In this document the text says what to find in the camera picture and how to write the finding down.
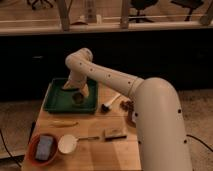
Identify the wooden block with black base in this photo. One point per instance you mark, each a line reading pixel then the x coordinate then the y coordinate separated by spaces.
pixel 114 133

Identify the wooden table leg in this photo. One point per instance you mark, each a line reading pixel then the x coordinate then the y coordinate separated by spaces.
pixel 63 13
pixel 124 20

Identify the blue sponge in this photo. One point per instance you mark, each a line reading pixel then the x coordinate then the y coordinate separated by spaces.
pixel 44 147

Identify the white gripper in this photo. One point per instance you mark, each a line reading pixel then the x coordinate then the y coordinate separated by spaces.
pixel 77 80

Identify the black office chair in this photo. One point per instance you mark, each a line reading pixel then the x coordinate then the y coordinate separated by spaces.
pixel 139 6

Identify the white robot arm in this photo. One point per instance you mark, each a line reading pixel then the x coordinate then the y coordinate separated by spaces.
pixel 160 127

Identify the red bowl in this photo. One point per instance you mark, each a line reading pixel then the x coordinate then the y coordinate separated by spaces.
pixel 32 150

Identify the wooden table leg left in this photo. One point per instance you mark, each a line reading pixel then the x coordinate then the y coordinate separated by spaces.
pixel 63 13

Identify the white ladle spoon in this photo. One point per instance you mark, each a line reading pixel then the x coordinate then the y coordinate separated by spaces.
pixel 68 143

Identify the wooden table leg right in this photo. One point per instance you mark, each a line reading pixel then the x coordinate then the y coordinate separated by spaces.
pixel 124 20

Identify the brown small object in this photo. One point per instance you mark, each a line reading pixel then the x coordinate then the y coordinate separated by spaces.
pixel 127 106

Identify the green plastic tray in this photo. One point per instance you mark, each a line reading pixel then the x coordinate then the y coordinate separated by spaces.
pixel 61 101

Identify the white handled brush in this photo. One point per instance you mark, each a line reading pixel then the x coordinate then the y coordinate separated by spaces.
pixel 105 107

